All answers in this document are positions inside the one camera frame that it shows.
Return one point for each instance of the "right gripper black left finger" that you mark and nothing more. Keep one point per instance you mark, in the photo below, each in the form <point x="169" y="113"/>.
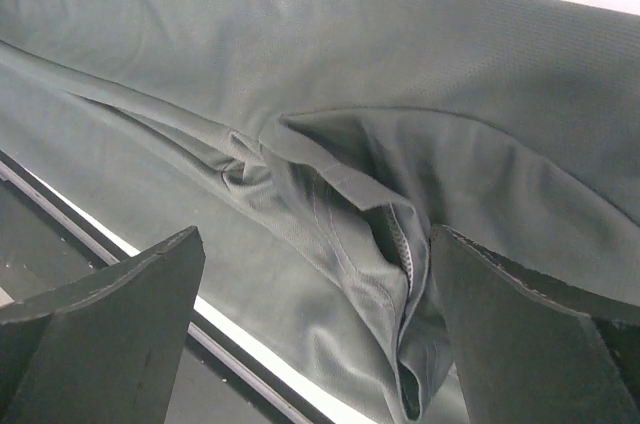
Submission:
<point x="105" y="348"/>

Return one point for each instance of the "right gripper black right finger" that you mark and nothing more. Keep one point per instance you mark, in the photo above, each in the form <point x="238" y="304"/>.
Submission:
<point x="530" y="348"/>

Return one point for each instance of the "dark grey t shirt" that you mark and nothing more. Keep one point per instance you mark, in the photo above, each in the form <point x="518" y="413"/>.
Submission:
<point x="315" y="144"/>

